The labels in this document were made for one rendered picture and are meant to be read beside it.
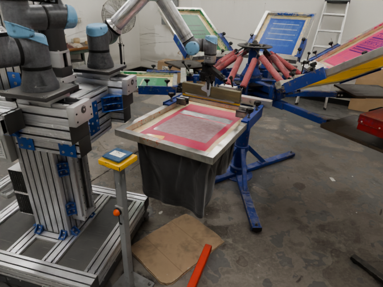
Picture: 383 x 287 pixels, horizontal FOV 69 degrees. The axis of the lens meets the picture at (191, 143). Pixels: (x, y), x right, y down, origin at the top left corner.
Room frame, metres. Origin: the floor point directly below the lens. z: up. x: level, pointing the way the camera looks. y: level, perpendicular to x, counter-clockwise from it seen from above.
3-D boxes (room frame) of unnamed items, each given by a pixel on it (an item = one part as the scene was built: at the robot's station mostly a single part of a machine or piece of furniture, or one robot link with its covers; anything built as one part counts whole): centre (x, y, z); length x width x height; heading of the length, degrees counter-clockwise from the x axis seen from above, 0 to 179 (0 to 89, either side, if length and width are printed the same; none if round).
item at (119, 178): (1.14, 0.34, 0.48); 0.22 x 0.22 x 0.96; 63
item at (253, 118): (1.68, -0.38, 0.98); 0.30 x 0.05 x 0.07; 153
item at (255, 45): (2.53, -0.51, 0.67); 0.39 x 0.39 x 1.35
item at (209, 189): (1.45, -0.18, 0.74); 0.46 x 0.04 x 0.42; 153
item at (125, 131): (1.59, -0.02, 0.97); 0.79 x 0.58 x 0.04; 153
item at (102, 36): (1.68, 0.55, 1.42); 0.13 x 0.12 x 0.14; 177
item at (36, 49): (1.18, 0.67, 1.42); 0.13 x 0.12 x 0.14; 141
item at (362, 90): (2.56, -1.18, 0.91); 1.34 x 0.40 x 0.08; 93
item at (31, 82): (1.19, 0.67, 1.31); 0.15 x 0.15 x 0.10
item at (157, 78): (2.49, 0.40, 1.05); 1.08 x 0.61 x 0.23; 93
